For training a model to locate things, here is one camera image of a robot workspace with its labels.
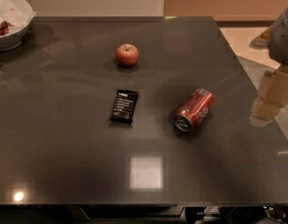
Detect red coke can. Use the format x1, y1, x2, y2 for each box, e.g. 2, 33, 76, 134
174, 89, 214, 133

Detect red apple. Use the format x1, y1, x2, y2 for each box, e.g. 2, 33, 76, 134
116, 44, 139, 67

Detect black snack bar wrapper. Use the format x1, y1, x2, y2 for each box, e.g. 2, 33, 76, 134
110, 90, 139, 123

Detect white bowl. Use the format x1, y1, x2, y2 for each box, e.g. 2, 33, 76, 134
0, 21, 31, 51

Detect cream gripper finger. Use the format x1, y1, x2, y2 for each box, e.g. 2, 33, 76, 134
258, 66, 288, 106
249, 97, 281, 127

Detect red strawberries in bowl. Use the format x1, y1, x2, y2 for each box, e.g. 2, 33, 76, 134
0, 21, 11, 35

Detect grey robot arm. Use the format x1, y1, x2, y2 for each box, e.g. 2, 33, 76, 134
249, 7, 288, 127

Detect white napkin in bowl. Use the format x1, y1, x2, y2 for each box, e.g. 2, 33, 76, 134
0, 0, 36, 27

